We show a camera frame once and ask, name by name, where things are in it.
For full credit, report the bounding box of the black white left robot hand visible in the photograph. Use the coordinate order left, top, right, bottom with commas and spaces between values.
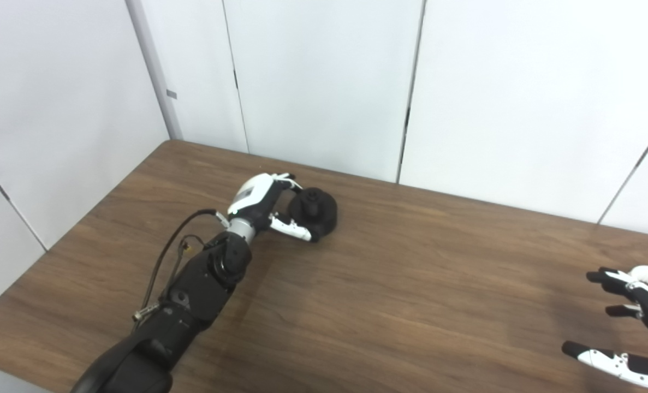
227, 172, 313, 242

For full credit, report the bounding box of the round black part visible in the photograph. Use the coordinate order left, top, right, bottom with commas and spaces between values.
288, 187, 338, 242

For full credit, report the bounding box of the grey wall post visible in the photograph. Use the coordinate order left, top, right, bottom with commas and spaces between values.
124, 0, 184, 141

